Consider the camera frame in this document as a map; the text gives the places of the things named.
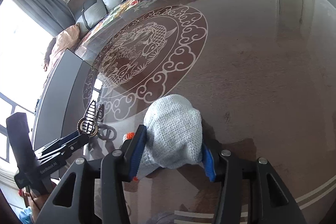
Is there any gold hair claw clip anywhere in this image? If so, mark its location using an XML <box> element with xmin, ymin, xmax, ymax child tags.
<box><xmin>77</xmin><ymin>100</ymin><xmax>117</xmax><ymax>141</ymax></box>

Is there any white glove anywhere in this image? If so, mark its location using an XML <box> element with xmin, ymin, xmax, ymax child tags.
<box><xmin>134</xmin><ymin>94</ymin><xmax>203</xmax><ymax>180</ymax></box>

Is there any blue sleeved left forearm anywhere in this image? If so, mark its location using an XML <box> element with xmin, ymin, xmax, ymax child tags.
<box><xmin>18</xmin><ymin>206</ymin><xmax>34</xmax><ymax>224</ymax></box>

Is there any person's left hand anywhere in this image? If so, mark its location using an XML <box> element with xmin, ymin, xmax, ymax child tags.
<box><xmin>21</xmin><ymin>188</ymin><xmax>50</xmax><ymax>223</ymax></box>

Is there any white cardboard box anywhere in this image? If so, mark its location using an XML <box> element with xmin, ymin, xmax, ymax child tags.
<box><xmin>33</xmin><ymin>50</ymin><xmax>91</xmax><ymax>150</ymax></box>

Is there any pink blanket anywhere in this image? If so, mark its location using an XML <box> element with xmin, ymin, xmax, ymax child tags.
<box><xmin>43</xmin><ymin>23</ymin><xmax>80</xmax><ymax>72</ymax></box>

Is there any grey cushion far left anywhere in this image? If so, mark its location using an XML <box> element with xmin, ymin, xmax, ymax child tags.
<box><xmin>75</xmin><ymin>0</ymin><xmax>107</xmax><ymax>36</ymax></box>

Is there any grey curtain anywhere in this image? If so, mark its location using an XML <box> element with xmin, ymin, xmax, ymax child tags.
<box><xmin>12</xmin><ymin>0</ymin><xmax>75</xmax><ymax>37</ymax></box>

